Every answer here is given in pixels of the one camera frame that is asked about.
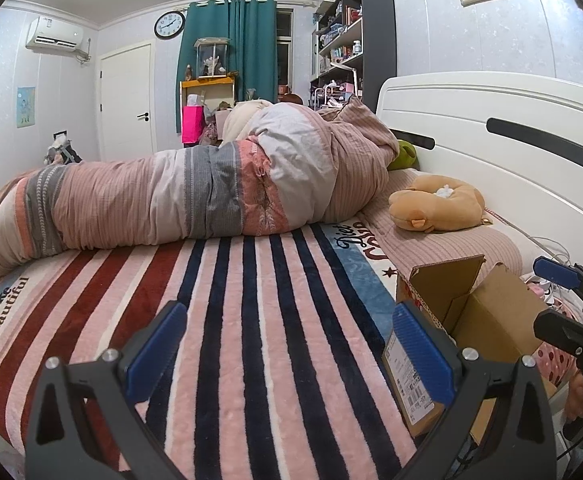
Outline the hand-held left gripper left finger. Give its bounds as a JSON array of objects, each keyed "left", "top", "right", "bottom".
[{"left": 24, "top": 301, "right": 188, "bottom": 480}]

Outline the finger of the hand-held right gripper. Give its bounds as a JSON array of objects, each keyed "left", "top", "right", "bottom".
[
  {"left": 532, "top": 256, "right": 583, "bottom": 320},
  {"left": 533, "top": 309, "right": 583, "bottom": 361}
]

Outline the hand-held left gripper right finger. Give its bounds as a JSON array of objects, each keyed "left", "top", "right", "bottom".
[{"left": 393, "top": 302, "right": 557, "bottom": 480}]

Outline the brown cardboard box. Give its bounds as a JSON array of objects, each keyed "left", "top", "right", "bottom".
[{"left": 381, "top": 254, "right": 559, "bottom": 438}]

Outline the person's right hand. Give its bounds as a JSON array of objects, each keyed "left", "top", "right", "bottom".
[{"left": 563, "top": 370, "right": 583, "bottom": 425}]

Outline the pink white soft item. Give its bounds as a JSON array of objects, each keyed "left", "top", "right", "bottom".
[{"left": 521, "top": 280, "right": 565, "bottom": 306}]

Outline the striped printed blanket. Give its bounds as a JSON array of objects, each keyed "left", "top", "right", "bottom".
[{"left": 0, "top": 220, "right": 422, "bottom": 480}]

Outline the white bed headboard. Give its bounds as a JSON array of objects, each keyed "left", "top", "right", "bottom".
[{"left": 375, "top": 71, "right": 583, "bottom": 306}]

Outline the tan plush toy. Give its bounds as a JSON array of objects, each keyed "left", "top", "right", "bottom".
[{"left": 388, "top": 183, "right": 486, "bottom": 232}]

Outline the pink grey patchwork quilt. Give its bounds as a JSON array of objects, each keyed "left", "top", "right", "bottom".
[{"left": 0, "top": 96, "right": 402, "bottom": 281}]

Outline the green plush toy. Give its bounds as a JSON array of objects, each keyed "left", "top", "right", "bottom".
[{"left": 386, "top": 139, "right": 419, "bottom": 171}]

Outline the grey black bag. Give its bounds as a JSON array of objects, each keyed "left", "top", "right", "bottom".
[{"left": 44, "top": 135, "right": 83, "bottom": 165}]

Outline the pink gift bag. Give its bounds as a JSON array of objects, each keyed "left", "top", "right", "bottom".
[{"left": 182, "top": 105, "right": 205, "bottom": 145}]

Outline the white door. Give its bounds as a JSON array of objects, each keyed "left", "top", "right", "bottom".
[{"left": 96, "top": 42, "right": 154, "bottom": 161}]

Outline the yellow shelf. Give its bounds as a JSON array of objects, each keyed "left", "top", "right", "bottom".
[{"left": 180, "top": 77, "right": 236, "bottom": 111}]

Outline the dark tall bookshelf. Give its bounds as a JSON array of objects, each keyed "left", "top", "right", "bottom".
[{"left": 310, "top": 0, "right": 397, "bottom": 111}]

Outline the glass display case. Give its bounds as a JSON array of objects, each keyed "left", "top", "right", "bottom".
[{"left": 194, "top": 37, "right": 230, "bottom": 79}]

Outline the teal curtain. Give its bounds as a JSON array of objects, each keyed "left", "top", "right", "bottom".
[{"left": 176, "top": 0, "right": 278, "bottom": 133}]

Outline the white air conditioner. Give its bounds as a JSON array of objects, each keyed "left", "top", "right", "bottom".
[{"left": 25, "top": 16, "right": 88, "bottom": 53}]

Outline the window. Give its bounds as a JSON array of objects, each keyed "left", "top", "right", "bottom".
[{"left": 275, "top": 7, "right": 293, "bottom": 88}]

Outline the small blue wall poster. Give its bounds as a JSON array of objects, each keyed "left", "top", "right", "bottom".
[{"left": 16, "top": 86, "right": 37, "bottom": 128}]

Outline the round wall clock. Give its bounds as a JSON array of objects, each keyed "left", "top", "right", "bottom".
[{"left": 154, "top": 11, "right": 186, "bottom": 40}]

